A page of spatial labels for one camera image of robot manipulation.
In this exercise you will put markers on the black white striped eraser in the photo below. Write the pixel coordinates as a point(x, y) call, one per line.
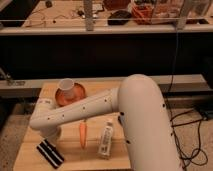
point(50, 153)

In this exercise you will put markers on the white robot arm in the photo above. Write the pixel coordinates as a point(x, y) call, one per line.
point(147, 129)

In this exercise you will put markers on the orange bowl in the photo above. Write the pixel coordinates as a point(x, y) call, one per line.
point(79, 94)

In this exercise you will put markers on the white paper cup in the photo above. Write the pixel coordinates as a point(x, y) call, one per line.
point(66, 86)

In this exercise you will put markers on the orange carrot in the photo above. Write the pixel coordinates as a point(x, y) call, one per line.
point(83, 134)

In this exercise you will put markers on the white tube bottle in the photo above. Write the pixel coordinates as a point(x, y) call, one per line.
point(106, 140)

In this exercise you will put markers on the black object on bench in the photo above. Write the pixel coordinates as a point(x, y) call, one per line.
point(119, 17)

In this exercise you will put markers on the orange basket on bench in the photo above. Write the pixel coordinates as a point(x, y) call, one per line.
point(142, 14)

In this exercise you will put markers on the grey metal post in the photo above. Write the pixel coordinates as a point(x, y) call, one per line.
point(182, 19)
point(88, 15)

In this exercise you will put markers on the grey metal post right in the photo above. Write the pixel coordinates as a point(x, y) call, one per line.
point(182, 19)

